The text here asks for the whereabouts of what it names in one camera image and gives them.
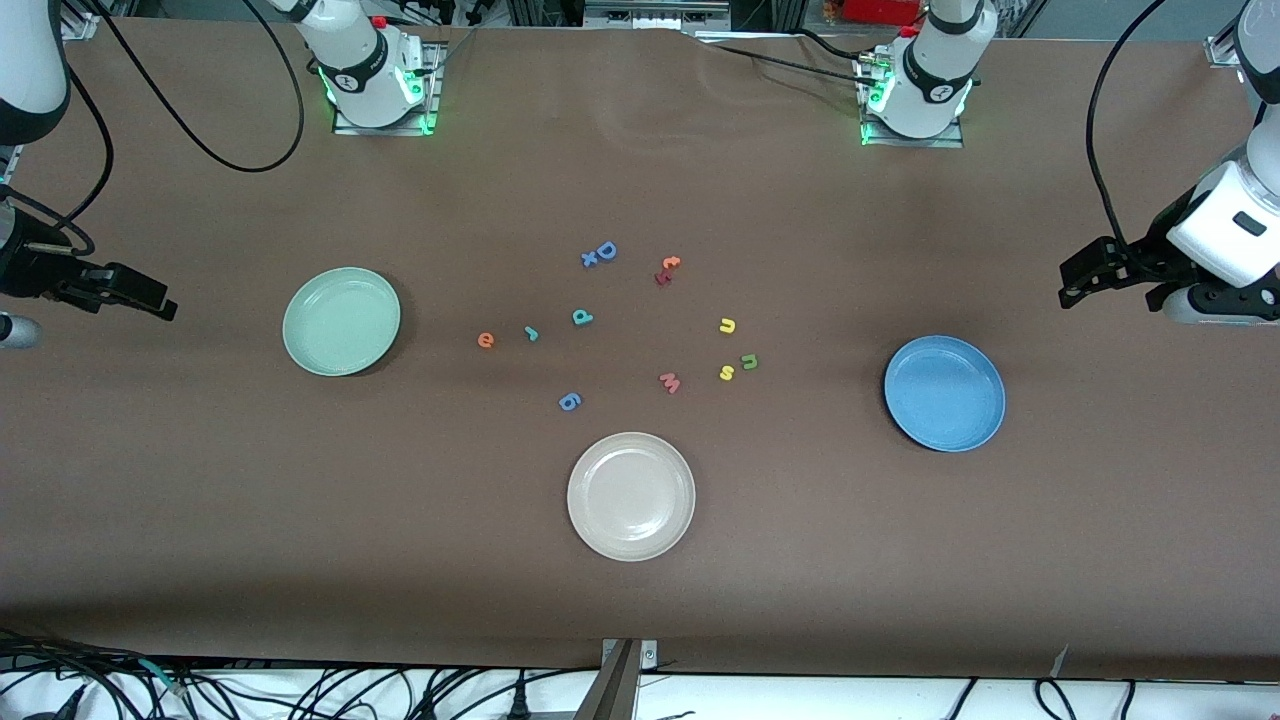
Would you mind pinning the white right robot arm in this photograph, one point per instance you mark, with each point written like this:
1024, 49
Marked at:
355, 60

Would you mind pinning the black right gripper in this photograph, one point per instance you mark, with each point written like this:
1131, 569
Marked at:
25, 270

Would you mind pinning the grey equipment box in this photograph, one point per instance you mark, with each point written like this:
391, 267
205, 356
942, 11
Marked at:
650, 12

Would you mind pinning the blue foam letter D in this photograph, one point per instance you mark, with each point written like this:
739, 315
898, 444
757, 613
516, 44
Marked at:
600, 247

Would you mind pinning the brown table cover sheet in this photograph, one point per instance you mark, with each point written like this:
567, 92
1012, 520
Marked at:
640, 600

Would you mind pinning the blue plate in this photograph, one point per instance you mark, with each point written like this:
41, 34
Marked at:
945, 393

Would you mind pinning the pink foam letter w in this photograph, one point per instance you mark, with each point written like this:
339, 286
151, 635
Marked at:
668, 381

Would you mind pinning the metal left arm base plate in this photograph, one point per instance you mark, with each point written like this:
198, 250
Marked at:
910, 143

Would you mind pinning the black power plug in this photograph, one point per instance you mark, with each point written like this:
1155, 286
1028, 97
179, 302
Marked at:
518, 705

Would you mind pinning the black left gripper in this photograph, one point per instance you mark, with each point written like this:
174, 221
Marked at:
1141, 262

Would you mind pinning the blue foam number six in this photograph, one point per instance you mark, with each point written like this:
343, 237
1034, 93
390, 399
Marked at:
576, 399

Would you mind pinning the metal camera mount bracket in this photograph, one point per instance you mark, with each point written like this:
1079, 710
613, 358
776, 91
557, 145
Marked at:
615, 690

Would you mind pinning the pale green plate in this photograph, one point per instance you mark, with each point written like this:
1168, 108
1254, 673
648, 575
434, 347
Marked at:
340, 322

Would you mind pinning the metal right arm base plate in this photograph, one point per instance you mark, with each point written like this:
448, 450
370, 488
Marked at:
432, 95

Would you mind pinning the aluminium frame corner bracket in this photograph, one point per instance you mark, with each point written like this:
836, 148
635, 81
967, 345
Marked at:
78, 27
1222, 52

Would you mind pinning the beige plate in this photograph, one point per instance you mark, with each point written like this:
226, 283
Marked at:
631, 497

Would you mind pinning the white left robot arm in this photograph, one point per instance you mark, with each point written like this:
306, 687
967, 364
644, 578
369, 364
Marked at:
935, 80

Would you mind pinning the red box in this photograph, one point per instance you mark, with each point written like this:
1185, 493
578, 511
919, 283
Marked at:
880, 10

